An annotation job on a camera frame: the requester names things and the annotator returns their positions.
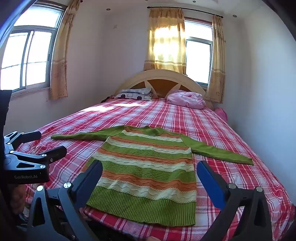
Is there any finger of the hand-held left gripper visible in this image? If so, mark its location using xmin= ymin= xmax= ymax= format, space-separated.
xmin=6 ymin=146 xmax=67 ymax=169
xmin=3 ymin=131 xmax=42 ymax=151

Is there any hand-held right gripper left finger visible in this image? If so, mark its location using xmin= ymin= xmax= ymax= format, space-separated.
xmin=26 ymin=160 xmax=103 ymax=241

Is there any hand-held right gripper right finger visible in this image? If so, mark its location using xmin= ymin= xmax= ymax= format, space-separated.
xmin=196 ymin=160 xmax=273 ymax=241

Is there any green orange striped knit sweater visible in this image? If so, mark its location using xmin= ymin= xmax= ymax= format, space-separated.
xmin=51 ymin=125 xmax=254 ymax=227

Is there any bed with red plaid sheet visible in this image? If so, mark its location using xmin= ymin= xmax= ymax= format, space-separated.
xmin=17 ymin=96 xmax=295 ymax=241

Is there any pink cloth bundle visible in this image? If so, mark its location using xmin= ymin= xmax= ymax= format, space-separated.
xmin=215 ymin=107 xmax=228 ymax=121

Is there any yellow curtain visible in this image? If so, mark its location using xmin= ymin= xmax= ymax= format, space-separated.
xmin=50 ymin=0 xmax=80 ymax=100
xmin=205 ymin=15 xmax=226 ymax=104
xmin=143 ymin=8 xmax=186 ymax=75

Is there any large sliding window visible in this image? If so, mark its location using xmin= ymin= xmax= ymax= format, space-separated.
xmin=0 ymin=3 xmax=66 ymax=99

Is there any pink crumpled blanket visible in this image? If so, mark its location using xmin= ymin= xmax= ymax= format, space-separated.
xmin=166 ymin=91 xmax=206 ymax=109

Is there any grey patterned pillow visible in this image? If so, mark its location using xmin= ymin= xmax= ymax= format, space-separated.
xmin=115 ymin=88 xmax=153 ymax=100

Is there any cream wooden headboard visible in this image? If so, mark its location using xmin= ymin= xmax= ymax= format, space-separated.
xmin=117 ymin=70 xmax=213 ymax=109

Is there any small window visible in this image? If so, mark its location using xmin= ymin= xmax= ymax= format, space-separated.
xmin=184 ymin=20 xmax=213 ymax=87

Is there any black curtain rod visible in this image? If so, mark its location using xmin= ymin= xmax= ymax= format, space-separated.
xmin=147 ymin=6 xmax=223 ymax=18

